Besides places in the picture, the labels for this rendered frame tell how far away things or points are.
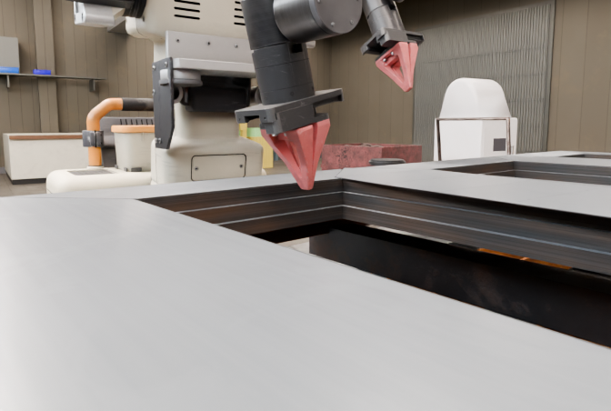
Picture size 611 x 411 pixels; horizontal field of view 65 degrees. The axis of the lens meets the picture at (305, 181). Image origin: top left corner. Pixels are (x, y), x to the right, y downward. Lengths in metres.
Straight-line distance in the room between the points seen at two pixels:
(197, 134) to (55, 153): 7.68
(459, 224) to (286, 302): 0.33
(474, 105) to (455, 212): 5.56
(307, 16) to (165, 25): 0.58
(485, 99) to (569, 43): 3.44
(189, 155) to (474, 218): 0.63
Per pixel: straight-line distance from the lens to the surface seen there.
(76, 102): 10.92
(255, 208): 0.52
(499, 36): 10.00
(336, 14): 0.43
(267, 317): 0.18
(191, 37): 0.97
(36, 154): 8.63
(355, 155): 5.54
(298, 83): 0.49
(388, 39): 0.85
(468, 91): 6.12
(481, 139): 5.92
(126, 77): 11.15
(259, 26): 0.49
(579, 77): 9.20
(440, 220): 0.51
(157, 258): 0.26
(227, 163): 1.02
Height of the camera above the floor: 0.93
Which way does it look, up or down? 7 degrees down
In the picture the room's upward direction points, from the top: straight up
